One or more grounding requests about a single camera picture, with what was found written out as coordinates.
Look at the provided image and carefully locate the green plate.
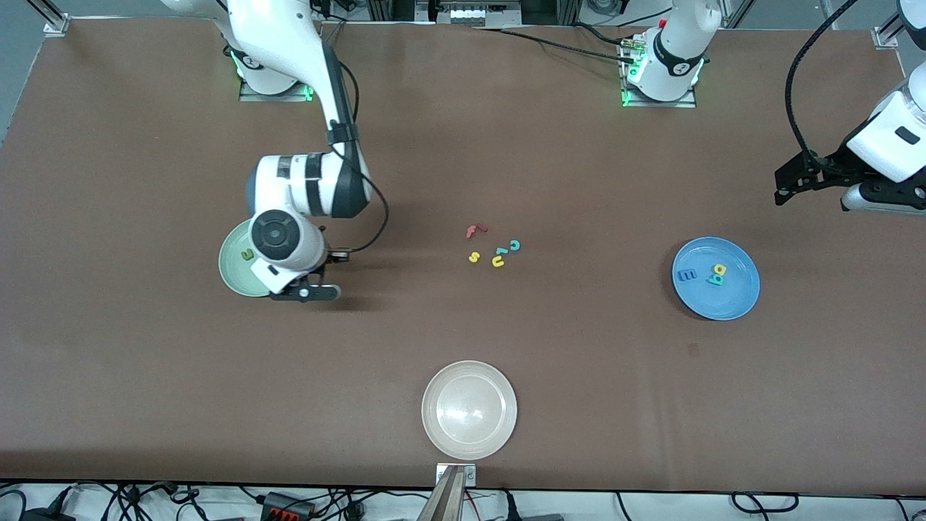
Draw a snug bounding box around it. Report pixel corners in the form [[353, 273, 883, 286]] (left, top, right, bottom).
[[218, 219, 281, 298]]

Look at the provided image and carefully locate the blue plate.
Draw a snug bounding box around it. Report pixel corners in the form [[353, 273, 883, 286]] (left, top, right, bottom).
[[671, 237, 761, 321]]

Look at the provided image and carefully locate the white plate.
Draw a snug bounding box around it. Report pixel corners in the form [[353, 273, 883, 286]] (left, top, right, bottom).
[[421, 360, 519, 461]]

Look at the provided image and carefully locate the black orange power strip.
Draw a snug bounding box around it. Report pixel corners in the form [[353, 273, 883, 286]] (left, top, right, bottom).
[[259, 492, 317, 521]]

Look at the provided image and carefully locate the grey metal control box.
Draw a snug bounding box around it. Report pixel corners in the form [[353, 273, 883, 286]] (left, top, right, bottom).
[[416, 0, 523, 30]]

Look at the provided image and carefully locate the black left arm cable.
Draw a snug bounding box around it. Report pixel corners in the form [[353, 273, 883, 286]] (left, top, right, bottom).
[[785, 0, 876, 164]]

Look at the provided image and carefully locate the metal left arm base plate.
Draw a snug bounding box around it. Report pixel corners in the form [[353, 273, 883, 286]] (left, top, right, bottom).
[[621, 33, 697, 109]]

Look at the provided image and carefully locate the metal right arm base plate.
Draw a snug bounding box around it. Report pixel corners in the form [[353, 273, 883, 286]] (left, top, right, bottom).
[[239, 69, 315, 103]]

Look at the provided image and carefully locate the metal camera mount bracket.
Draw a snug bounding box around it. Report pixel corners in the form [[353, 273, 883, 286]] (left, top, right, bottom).
[[436, 463, 477, 487]]

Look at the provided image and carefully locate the short black table cable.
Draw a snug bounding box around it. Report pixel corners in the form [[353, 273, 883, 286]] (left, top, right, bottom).
[[575, 22, 634, 46]]

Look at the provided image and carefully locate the metal camera mount pole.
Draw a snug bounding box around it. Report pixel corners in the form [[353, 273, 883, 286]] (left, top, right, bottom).
[[417, 467, 467, 521]]

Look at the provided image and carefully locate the long black table cable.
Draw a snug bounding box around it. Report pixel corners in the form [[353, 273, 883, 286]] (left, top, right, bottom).
[[474, 27, 637, 64]]

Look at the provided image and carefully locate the looped black floor cable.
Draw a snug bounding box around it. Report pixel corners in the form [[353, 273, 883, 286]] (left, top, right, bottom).
[[729, 491, 801, 515]]

